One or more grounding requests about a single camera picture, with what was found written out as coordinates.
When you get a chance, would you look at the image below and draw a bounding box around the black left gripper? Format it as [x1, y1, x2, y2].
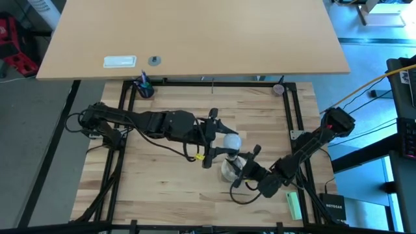
[194, 108, 241, 169]

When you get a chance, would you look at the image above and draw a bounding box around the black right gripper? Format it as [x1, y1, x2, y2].
[231, 144, 283, 199]

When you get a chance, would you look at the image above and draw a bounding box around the white light bulb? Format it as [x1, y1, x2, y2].
[222, 133, 243, 162]

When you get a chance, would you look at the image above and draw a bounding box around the clear plastic cup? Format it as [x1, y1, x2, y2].
[220, 155, 247, 183]

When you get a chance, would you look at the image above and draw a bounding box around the light green block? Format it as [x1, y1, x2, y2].
[285, 190, 303, 221]

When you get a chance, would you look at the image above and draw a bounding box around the dark blue pen cup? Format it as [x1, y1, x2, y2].
[133, 81, 155, 99]

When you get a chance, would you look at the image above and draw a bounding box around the black Netgear router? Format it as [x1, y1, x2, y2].
[318, 192, 347, 222]

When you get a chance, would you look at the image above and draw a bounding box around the large beige table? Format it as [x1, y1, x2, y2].
[35, 0, 351, 81]

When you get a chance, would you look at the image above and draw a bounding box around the white rectangular box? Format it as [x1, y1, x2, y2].
[103, 55, 138, 69]

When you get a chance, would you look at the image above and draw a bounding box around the black side desk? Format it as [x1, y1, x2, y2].
[331, 55, 416, 234]

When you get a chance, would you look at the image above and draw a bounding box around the black keyboard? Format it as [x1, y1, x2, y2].
[396, 116, 416, 160]

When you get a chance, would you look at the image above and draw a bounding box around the black floor strip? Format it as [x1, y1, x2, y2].
[18, 79, 81, 228]

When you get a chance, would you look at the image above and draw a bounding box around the white floor stand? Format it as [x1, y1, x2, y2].
[356, 0, 407, 29]

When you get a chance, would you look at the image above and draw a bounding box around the red tool box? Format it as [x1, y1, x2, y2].
[0, 11, 40, 77]

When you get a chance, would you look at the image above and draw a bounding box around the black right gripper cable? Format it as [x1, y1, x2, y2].
[229, 181, 263, 205]

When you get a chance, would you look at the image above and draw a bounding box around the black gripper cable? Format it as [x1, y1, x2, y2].
[129, 125, 199, 163]
[229, 181, 263, 205]

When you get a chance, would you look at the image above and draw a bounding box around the black aluminium table frame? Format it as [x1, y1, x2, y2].
[68, 77, 350, 234]

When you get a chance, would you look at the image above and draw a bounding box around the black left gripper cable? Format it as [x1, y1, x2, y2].
[129, 125, 199, 163]

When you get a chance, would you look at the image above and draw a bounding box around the black left arm base cable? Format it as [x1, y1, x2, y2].
[64, 112, 95, 135]

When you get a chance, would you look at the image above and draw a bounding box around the yellow cable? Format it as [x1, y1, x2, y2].
[320, 63, 416, 114]

